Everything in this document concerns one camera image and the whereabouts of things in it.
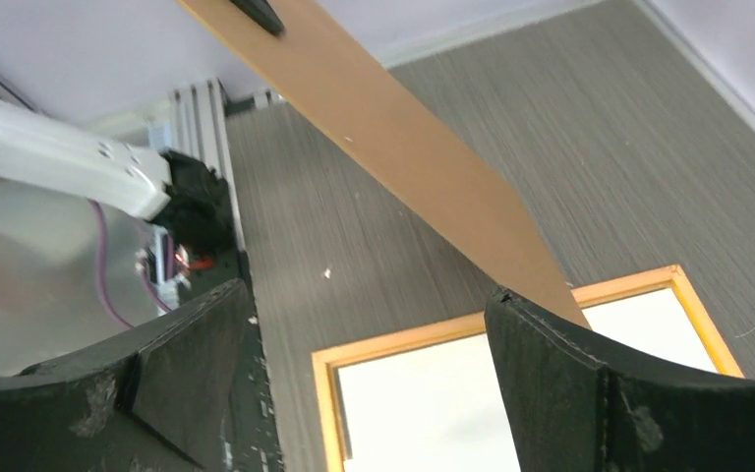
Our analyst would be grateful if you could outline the building and sky photo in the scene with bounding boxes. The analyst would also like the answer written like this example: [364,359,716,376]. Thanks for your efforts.
[337,288,716,472]

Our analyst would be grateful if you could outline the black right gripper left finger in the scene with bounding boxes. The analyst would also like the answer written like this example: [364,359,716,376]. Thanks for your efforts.
[0,279,252,471]

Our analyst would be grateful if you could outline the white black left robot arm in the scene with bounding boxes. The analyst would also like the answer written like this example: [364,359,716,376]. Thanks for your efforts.
[0,80,243,255]

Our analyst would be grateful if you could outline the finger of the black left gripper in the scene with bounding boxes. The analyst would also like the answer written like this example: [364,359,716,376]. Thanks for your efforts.
[230,0,285,36]

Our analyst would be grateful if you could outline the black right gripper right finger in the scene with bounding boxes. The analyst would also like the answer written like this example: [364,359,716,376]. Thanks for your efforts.
[484,288,755,471]

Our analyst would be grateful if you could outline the aluminium rail front edge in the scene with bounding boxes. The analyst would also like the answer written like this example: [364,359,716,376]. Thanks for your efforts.
[84,78,288,252]

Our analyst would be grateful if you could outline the brown fibreboard backing board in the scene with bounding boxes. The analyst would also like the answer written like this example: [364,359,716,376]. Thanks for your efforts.
[186,1,586,325]

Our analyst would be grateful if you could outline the yellow wooden picture frame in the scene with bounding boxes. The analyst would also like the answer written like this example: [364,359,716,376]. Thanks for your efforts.
[313,265,741,471]

